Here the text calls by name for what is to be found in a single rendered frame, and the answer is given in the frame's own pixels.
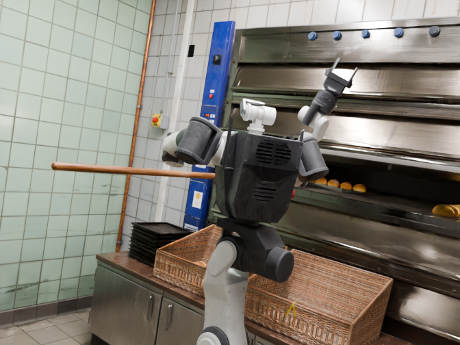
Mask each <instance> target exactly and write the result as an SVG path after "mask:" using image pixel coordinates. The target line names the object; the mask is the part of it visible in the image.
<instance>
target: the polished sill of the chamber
mask: <svg viewBox="0 0 460 345"><path fill-rule="evenodd" d="M294 190H295V196H301V197H305V198H309V199H314V200H318V201H324V202H327V203H333V204H336V205H342V206H346V207H351V208H355V209H361V210H364V211H368V212H374V213H378V214H383V215H387V216H393V217H396V218H402V219H405V220H411V221H415V222H421V223H424V224H428V225H433V226H437V227H443V228H447V229H452V230H456V231H460V221H457V220H451V219H447V218H441V217H437V216H431V215H427V214H421V213H417V212H411V211H407V210H403V209H398V208H394V207H388V206H384V205H377V204H374V203H368V202H364V201H358V200H354V199H348V198H344V197H340V196H334V195H330V194H324V193H320V192H314V191H311V190H304V189H300V188H294Z"/></svg>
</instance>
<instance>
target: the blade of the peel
mask: <svg viewBox="0 0 460 345"><path fill-rule="evenodd" d="M306 186H311V187H315V188H322V189H325V190H332V191H336V192H345V193H362V192H356V191H352V190H347V189H344V188H338V187H333V186H327V185H323V184H319V183H312V182H308V183H307V185H306Z"/></svg>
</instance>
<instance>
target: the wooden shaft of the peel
mask: <svg viewBox="0 0 460 345"><path fill-rule="evenodd" d="M51 168H52V169H53V170H64V171H76V172H89V173H112V174H124V175H147V176H160V177H183V178H195V179H215V173H206V172H188V171H178V170H160V169H150V168H132V167H123V166H105V165H95V164H77V163H68V162H53V163H52V165H51Z"/></svg>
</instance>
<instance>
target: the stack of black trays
mask: <svg viewBox="0 0 460 345"><path fill-rule="evenodd" d="M131 224H132V225H133V226H131V227H133V229H130V230H131V231H132V233H130V234H132V236H131V237H129V238H131V240H130V242H131V244H128V245H130V248H128V249H129V250H130V252H127V253H129V256H130V257H132V258H134V259H137V260H138V261H141V262H142V263H144V264H146V265H148V266H150V267H152V268H154V264H155V256H156V251H157V249H158V248H161V247H163V246H165V245H167V244H170V243H172V242H175V241H177V240H179V239H181V238H184V237H186V236H188V235H190V234H192V233H194V232H193V231H191V230H188V229H185V228H183V227H180V226H177V225H174V224H172V223H169V222H132V223H131Z"/></svg>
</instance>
